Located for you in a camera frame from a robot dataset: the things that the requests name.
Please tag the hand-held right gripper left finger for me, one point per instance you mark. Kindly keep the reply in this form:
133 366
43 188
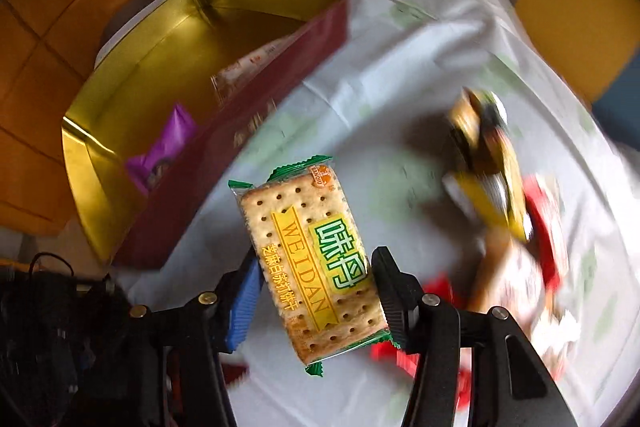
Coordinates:
244 302

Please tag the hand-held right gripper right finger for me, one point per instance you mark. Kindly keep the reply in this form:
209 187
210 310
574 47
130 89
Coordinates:
395 302

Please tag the green-edged cracker packet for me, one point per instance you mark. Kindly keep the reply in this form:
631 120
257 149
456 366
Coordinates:
310 257

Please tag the maroon box with gold lining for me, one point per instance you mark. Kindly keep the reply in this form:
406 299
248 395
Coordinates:
150 57

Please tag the yellow and black snack packet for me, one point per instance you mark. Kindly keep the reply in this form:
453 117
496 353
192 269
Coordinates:
492 202

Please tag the white snack packet red print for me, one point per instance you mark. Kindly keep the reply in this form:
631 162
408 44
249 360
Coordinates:
550 332

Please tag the glossy red snack packet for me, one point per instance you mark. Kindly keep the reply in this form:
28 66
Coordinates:
545 222

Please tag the purple snack packet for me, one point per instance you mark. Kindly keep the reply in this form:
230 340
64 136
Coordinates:
160 152

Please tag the white tablecloth with green print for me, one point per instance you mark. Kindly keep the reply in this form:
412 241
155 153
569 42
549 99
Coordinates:
400 82

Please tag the white and red snack packet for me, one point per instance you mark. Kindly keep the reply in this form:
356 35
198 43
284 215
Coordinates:
245 67

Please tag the grey yellow blue chair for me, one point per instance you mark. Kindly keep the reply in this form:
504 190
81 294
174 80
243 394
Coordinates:
575 7

